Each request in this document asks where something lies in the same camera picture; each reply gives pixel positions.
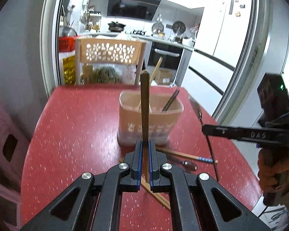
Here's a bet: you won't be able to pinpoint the green vegetables in bag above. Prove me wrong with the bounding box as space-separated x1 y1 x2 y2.
91 66 120 84

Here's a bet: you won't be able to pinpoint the chopstick with blue striped tip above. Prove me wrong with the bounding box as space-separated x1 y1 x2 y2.
156 147 218 164

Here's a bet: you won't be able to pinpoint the bamboo chopstick on table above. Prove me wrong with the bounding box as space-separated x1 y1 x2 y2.
141 177 171 211

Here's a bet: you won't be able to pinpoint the black built-in oven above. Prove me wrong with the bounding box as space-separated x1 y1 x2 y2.
148 42 183 70

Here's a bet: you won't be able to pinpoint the black range hood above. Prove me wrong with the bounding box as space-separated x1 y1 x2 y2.
107 0 161 21

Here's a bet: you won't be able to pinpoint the cardboard box on floor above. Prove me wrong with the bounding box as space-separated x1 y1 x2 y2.
155 69 172 85

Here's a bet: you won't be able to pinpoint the beige flower cutout chair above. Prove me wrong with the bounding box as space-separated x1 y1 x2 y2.
75 37 148 85

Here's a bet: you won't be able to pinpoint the black wok on stove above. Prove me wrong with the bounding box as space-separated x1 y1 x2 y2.
108 21 126 32

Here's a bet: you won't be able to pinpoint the bamboo chopstick in holder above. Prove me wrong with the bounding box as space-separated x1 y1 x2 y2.
149 57 163 85

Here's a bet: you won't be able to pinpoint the red plastic basket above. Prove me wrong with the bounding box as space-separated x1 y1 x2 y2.
58 37 76 53

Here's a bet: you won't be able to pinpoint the metal spoon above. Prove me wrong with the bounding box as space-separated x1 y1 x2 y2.
188 95 219 182

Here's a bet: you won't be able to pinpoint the beige plastic utensil holder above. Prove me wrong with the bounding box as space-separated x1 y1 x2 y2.
117 90 184 146

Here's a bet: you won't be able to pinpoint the dark chopstick in holder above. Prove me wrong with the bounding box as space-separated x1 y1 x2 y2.
162 89 180 112

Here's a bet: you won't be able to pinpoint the right hand orange glove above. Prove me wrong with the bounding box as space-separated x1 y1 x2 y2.
258 149 289 194

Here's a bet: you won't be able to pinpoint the white refrigerator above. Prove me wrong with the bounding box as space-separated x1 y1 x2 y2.
182 0 252 115

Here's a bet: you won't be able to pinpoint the white rice cooker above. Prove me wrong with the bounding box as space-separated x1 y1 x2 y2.
182 38 195 48

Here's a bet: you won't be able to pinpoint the brown wooden chopstick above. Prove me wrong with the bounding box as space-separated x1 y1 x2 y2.
140 70 150 183

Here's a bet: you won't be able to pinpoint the steel bowl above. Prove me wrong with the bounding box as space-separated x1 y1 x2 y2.
59 26 78 38

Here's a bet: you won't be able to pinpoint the pink plastic stool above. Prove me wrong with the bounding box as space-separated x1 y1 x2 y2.
0 105 29 230

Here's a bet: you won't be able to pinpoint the yellow oil bottle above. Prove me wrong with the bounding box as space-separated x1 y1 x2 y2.
62 55 76 85

